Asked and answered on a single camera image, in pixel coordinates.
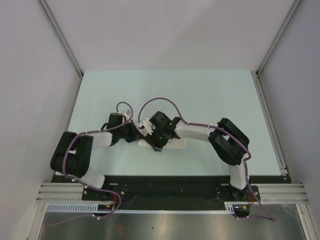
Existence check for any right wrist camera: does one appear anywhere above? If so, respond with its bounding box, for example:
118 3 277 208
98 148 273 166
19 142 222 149
138 118 154 137

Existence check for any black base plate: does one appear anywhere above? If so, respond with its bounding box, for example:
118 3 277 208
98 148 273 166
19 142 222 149
51 175 292 211

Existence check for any white slotted cable duct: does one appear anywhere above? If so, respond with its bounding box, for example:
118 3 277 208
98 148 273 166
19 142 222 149
46 201 237 215

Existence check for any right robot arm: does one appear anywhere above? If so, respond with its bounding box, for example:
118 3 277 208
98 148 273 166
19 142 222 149
138 111 251 201

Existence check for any white cloth napkin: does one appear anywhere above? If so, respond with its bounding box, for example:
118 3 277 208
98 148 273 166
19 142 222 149
137 138 187 150

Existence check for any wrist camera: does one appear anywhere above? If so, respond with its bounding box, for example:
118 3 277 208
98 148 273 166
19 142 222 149
138 118 154 137
122 109 132 120

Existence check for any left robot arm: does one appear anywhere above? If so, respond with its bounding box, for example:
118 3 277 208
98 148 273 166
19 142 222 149
50 109 143 200

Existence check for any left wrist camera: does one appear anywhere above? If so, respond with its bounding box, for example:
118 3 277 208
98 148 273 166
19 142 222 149
122 109 132 120

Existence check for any aluminium frame rail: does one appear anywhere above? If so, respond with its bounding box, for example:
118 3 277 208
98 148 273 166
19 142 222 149
36 182 84 202

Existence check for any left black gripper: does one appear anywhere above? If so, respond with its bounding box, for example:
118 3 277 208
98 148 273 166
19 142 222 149
117 119 144 143

